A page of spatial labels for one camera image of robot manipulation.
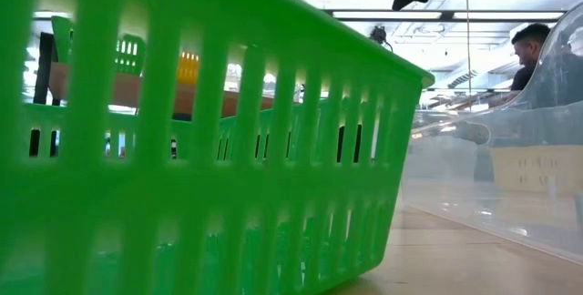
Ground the overhead light bar frame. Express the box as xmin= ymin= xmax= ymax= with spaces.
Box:
xmin=323 ymin=8 xmax=568 ymax=24

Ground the wooden shelf with black frame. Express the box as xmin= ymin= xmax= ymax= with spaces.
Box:
xmin=34 ymin=30 xmax=274 ymax=121

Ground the black overhead camera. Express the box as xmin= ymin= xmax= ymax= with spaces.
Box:
xmin=368 ymin=25 xmax=394 ymax=54

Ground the yellow plastic basket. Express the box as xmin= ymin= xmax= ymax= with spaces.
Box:
xmin=176 ymin=50 xmax=201 ymax=86

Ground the clear plastic basket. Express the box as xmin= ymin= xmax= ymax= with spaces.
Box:
xmin=400 ymin=1 xmax=583 ymax=264

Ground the green plastic basket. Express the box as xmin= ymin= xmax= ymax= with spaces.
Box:
xmin=0 ymin=0 xmax=436 ymax=295
xmin=50 ymin=15 xmax=147 ymax=76

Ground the person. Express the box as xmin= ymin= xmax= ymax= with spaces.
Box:
xmin=489 ymin=22 xmax=583 ymax=109

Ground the thin hanging cable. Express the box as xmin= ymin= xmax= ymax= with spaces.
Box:
xmin=464 ymin=0 xmax=471 ymax=100

